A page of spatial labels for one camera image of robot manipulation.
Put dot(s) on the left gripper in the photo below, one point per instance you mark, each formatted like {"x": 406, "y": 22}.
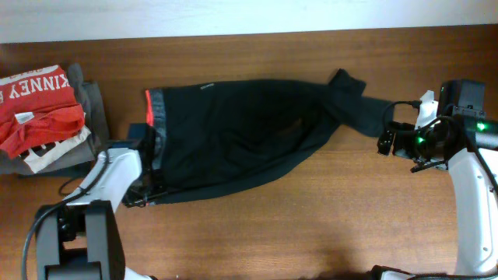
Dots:
{"x": 136, "y": 198}

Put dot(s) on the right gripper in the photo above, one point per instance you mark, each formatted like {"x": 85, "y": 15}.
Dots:
{"x": 402, "y": 143}

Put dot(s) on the black leggings with red waistband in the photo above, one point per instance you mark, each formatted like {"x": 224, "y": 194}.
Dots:
{"x": 221, "y": 138}

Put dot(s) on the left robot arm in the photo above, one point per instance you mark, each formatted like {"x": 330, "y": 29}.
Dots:
{"x": 78, "y": 238}

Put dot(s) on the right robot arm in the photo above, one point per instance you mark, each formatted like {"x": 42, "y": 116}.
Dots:
{"x": 473, "y": 173}

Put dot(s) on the grey folded t-shirt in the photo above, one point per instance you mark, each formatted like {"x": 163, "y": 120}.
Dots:
{"x": 77, "y": 150}

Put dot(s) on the red folded t-shirt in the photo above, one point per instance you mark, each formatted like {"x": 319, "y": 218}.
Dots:
{"x": 38, "y": 107}

